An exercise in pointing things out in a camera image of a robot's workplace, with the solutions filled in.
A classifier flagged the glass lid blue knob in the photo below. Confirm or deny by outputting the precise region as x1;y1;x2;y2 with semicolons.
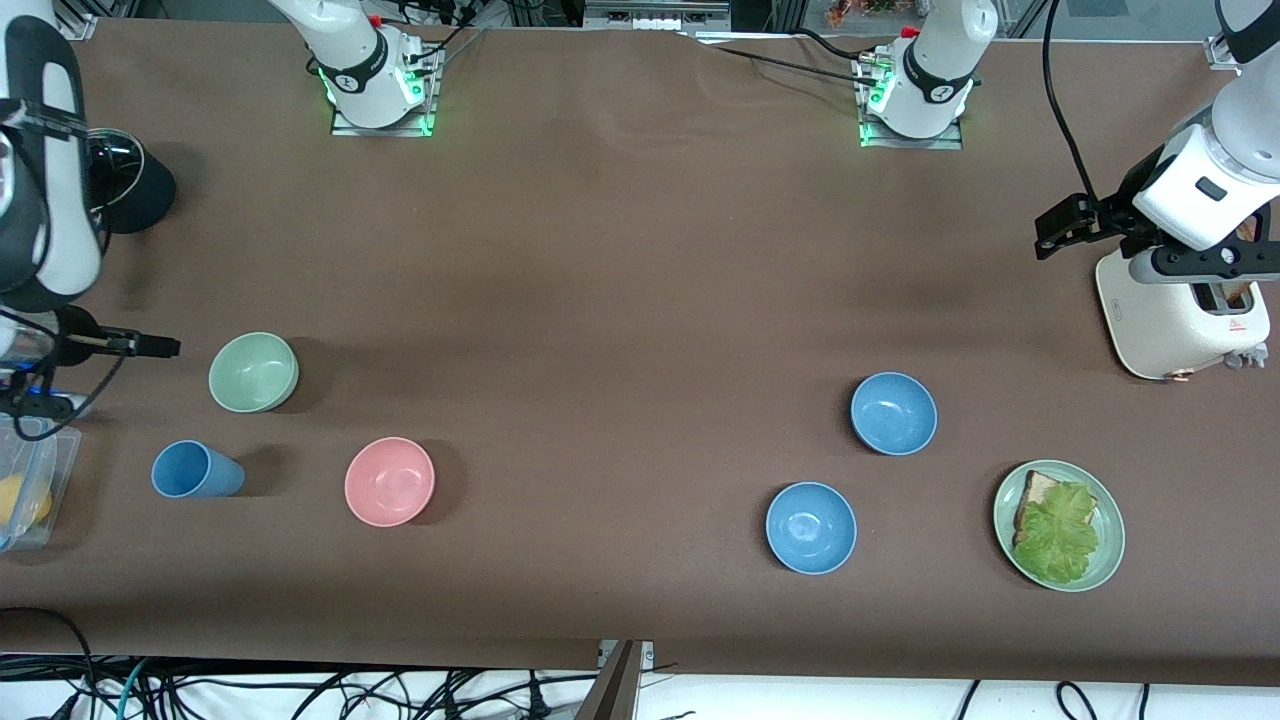
84;128;147;213

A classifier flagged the clear plastic container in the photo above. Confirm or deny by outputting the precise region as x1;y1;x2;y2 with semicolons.
0;415;83;553

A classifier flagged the brown toasted bread slice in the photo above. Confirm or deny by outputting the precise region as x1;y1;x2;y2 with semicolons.
1225;213;1261;304

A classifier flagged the pink bowl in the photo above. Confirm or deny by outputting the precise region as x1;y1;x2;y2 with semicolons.
344;437;437;528

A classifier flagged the bread with lettuce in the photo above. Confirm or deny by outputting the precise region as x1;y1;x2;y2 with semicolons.
1012;482;1101;585

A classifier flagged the aluminium frame profile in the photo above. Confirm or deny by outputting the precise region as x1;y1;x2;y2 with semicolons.
55;0;101;41

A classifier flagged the yellow fruit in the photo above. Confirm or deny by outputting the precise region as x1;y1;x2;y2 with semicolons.
0;474;53;531

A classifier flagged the dark saucepan blue handle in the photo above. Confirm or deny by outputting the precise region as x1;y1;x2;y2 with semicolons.
88;130;178;236

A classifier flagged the teal cable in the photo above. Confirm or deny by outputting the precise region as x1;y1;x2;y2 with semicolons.
118;657;153;720

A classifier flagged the cream white toaster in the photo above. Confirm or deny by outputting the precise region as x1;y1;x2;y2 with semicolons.
1095;215;1272;382

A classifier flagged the pale green bowl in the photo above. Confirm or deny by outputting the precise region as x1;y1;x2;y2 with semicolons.
208;331;300;414

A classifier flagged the dark angled post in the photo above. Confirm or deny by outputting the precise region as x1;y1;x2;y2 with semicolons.
575;640;646;720

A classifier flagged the blue bowl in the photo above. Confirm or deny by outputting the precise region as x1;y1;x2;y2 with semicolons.
850;372;939;457
765;482;858;576

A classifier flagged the blue cup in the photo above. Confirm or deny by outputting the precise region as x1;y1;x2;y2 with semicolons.
151;440;246;499

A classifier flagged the grey metal box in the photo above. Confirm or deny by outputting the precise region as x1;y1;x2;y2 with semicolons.
583;0;733;33

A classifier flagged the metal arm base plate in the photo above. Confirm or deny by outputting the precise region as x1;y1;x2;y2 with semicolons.
858;60;965;151
331;68;438;138

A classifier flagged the white bread slice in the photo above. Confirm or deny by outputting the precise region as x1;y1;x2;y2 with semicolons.
1013;471;1099;546

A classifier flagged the pale green plate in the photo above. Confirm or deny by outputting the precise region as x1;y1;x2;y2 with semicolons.
993;460;1127;593

